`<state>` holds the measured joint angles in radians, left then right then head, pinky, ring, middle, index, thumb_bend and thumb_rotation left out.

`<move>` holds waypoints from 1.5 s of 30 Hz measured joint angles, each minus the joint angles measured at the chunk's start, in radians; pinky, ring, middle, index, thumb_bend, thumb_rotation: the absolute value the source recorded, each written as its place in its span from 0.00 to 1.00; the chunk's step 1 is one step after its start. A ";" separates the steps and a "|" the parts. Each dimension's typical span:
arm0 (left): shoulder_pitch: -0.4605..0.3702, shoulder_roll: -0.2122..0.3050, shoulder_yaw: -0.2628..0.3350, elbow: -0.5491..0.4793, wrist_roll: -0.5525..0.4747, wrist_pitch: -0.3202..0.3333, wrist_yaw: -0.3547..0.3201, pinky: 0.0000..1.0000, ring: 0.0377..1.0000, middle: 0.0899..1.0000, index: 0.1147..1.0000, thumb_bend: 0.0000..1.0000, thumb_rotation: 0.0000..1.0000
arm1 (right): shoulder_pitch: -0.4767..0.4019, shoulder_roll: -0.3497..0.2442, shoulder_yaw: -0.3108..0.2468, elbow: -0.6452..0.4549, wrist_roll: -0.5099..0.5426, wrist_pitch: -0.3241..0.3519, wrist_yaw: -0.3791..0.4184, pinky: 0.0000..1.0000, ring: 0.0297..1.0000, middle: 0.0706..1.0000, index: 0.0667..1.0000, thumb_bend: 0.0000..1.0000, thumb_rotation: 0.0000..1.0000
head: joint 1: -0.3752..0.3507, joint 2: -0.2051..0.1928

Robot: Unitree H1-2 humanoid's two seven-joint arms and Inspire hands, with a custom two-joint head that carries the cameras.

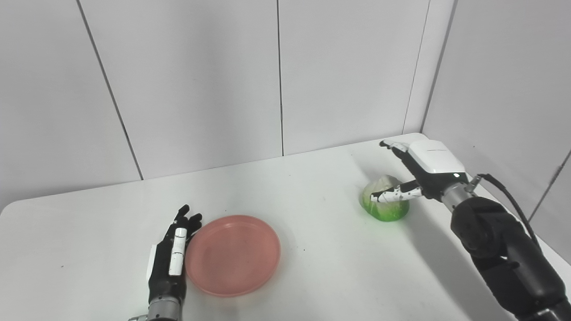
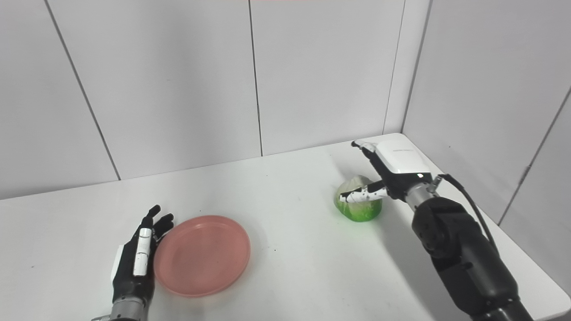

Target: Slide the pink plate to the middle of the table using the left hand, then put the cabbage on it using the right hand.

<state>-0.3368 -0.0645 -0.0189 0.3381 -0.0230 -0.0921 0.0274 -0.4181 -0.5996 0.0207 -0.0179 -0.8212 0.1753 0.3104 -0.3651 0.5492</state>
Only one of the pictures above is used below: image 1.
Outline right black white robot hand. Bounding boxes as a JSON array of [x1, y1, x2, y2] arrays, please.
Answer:
[[370, 139, 470, 203]]

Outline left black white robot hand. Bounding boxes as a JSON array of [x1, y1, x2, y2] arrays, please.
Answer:
[[146, 205, 203, 305]]

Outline green white toy cabbage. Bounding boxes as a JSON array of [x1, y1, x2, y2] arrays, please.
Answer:
[[360, 174, 410, 222]]

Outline pink round plate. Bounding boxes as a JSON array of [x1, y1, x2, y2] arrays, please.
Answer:
[[185, 215, 281, 297]]

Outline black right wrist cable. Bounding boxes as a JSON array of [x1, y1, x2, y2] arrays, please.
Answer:
[[467, 173, 542, 251]]

